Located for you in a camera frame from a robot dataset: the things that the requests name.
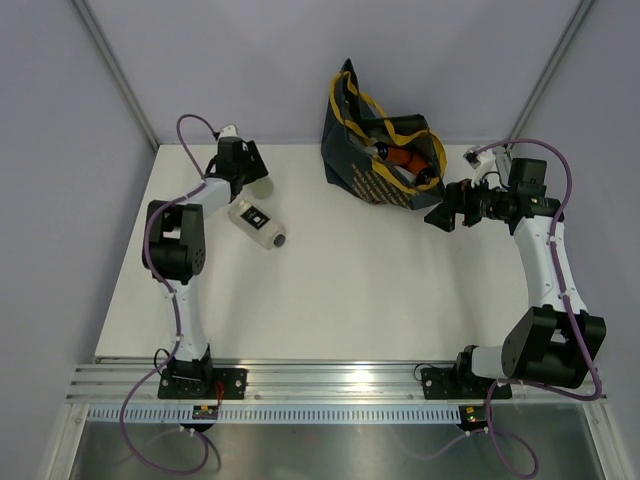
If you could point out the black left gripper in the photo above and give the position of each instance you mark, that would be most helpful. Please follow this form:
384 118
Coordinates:
255 169

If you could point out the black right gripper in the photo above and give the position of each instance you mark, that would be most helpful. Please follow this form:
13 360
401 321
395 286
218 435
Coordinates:
459 199

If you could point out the green bottle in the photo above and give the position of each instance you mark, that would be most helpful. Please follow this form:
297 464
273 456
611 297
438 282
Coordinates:
261 188

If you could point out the orange spray bottle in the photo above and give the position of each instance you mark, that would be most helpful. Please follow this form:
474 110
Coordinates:
422 170

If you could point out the orange bottle blue cap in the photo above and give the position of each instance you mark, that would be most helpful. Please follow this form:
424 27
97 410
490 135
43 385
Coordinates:
392 154

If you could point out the navy canvas bag yellow handles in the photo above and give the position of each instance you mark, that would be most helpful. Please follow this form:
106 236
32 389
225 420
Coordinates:
354 120

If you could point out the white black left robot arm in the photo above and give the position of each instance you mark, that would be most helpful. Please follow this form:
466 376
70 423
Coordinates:
174 251

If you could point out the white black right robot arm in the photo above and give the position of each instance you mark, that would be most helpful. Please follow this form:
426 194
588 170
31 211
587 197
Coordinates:
556 341

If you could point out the clear square bottle black label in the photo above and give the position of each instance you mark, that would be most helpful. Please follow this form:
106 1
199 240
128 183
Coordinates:
257 224

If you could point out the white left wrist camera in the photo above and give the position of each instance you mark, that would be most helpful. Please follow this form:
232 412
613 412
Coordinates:
227 131

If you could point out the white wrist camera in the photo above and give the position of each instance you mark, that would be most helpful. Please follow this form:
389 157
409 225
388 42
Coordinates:
485 161
227 131

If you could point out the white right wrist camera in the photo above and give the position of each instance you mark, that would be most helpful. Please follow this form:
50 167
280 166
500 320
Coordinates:
485 161

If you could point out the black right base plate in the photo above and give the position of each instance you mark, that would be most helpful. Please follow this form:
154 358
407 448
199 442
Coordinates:
452 383

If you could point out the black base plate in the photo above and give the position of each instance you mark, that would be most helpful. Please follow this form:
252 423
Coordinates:
452 383
222 383

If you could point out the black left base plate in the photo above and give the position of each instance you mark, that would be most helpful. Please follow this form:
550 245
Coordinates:
222 383

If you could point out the aluminium mounting rail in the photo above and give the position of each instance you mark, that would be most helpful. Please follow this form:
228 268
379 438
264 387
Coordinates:
270 382

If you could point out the white slotted cable duct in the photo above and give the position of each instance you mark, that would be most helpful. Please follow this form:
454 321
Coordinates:
280 414

